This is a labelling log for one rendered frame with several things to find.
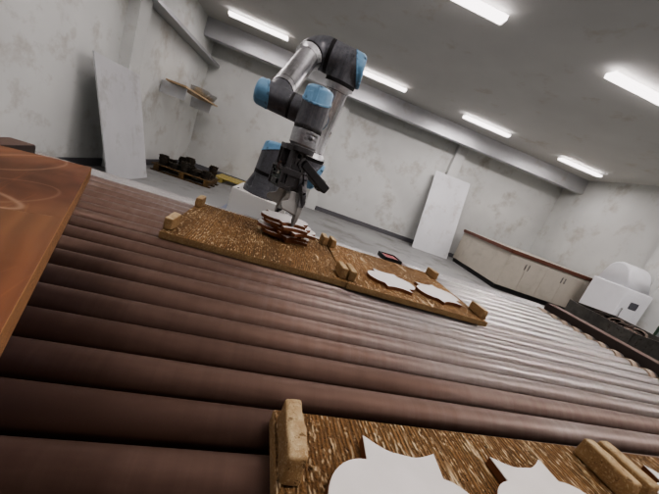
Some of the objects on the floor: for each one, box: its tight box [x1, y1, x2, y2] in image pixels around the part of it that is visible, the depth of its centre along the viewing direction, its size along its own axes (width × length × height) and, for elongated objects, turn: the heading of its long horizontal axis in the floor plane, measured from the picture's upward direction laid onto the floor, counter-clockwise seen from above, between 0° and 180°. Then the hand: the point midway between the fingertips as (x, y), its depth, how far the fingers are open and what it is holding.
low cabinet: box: [452, 229, 592, 310], centre depth 794 cm, size 210×259×97 cm
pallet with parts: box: [150, 154, 220, 188], centre depth 637 cm, size 81×118×43 cm
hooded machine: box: [579, 262, 653, 325], centre depth 644 cm, size 78×66×153 cm
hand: (285, 219), depth 86 cm, fingers open, 12 cm apart
